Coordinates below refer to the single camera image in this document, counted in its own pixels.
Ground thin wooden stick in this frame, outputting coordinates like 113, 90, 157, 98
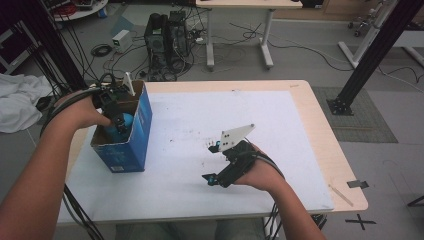
328, 183, 354, 208

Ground white metal stand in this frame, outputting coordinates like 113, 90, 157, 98
337, 0, 399, 69

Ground black curtain stand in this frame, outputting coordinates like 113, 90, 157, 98
13, 0, 88, 91

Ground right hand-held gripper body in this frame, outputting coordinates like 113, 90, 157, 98
216, 123, 260, 189

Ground person's left hand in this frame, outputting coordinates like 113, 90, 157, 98
49, 91, 113, 133

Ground long black floor cable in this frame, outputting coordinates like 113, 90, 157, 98
229, 21, 355, 73

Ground coiled black cable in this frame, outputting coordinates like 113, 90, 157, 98
90, 43, 114, 58

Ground white cloth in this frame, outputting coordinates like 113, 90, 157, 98
0, 73, 54, 134

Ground person's right hand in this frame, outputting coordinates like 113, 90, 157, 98
233, 143, 286, 194

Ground blue cardboard box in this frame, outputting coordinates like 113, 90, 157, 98
90, 79, 154, 174

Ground round white table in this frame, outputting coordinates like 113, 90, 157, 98
41, 0, 109, 23

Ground black aluminium post with base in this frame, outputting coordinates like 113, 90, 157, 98
326, 0, 424, 117

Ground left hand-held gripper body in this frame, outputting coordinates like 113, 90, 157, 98
90, 71, 137, 116

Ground black power adapter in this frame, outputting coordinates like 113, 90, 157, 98
311, 214, 328, 231

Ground small white device box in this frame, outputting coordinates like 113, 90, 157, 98
111, 29, 134, 54

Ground grey floor mat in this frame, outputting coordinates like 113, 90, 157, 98
311, 85, 399, 144

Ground light wooden desk white legs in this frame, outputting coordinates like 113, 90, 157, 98
194, 0, 304, 72

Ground grey tape piece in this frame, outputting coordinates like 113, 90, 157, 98
346, 179, 370, 189

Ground office chair base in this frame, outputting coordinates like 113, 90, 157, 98
346, 14, 378, 38

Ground black tape cross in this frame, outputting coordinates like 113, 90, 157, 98
344, 213, 377, 231

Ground blue bottle with white cap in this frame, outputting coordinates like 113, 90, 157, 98
104, 112, 136, 143

